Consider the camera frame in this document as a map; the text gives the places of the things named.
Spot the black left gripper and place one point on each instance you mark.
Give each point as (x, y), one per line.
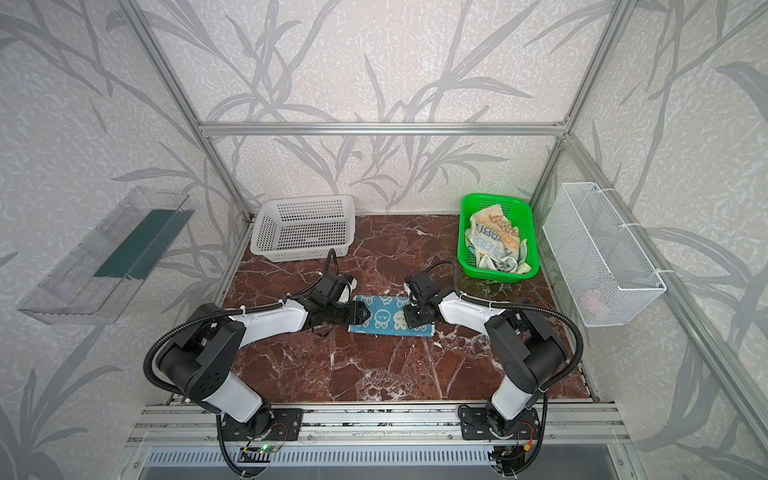
(342, 309)

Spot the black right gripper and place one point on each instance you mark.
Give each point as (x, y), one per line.
(417, 312)

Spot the blue bunny pattern towel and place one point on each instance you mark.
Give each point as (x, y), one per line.
(387, 319)

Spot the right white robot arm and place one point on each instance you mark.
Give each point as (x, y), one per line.
(529, 349)

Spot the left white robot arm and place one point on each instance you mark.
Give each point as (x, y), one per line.
(194, 359)

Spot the beige crumpled towel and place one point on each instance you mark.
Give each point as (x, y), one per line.
(495, 243)

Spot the white plastic perforated basket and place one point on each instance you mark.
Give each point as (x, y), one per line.
(304, 228)

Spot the green plastic basket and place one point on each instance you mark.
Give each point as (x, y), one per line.
(519, 214)

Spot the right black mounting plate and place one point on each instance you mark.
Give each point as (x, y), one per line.
(484, 423)

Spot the black mounting plate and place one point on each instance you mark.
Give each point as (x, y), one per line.
(484, 423)
(279, 424)

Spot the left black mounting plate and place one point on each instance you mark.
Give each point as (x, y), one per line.
(279, 424)

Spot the left circuit board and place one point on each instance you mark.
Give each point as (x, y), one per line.
(258, 454)

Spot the circuit board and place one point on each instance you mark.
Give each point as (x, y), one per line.
(258, 454)
(509, 460)

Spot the right circuit board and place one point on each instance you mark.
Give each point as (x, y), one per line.
(509, 460)

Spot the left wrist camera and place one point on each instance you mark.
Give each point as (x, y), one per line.
(350, 285)

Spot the pink object in wire basket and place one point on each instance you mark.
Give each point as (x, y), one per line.
(594, 303)

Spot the white wire mesh basket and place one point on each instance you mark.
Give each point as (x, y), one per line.
(596, 249)

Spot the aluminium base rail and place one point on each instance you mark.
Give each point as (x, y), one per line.
(359, 434)

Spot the clear plastic wall tray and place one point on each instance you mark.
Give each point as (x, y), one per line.
(94, 284)

